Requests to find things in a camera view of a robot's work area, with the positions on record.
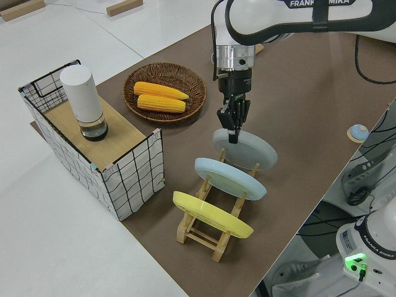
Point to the white cylinder bottle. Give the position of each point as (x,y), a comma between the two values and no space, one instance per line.
(83,99)

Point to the light blue plate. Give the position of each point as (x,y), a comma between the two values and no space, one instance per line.
(229,178)

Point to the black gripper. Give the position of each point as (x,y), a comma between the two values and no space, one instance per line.
(236,82)

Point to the brown wicker basket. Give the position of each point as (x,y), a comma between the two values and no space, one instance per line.
(161,72)

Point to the yellow corn cob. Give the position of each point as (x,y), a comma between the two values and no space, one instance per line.
(157,90)
(161,103)

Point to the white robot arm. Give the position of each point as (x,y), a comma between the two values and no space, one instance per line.
(278,18)

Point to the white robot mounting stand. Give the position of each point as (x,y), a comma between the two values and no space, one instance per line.
(349,176)

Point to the low wooden plate rack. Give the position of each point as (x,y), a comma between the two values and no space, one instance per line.
(201,238)

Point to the gray plate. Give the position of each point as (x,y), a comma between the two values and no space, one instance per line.
(256,151)

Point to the wooden block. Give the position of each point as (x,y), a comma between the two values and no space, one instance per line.
(123,7)
(21,9)

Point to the yellow plate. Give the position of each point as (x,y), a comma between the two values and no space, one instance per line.
(210,213)

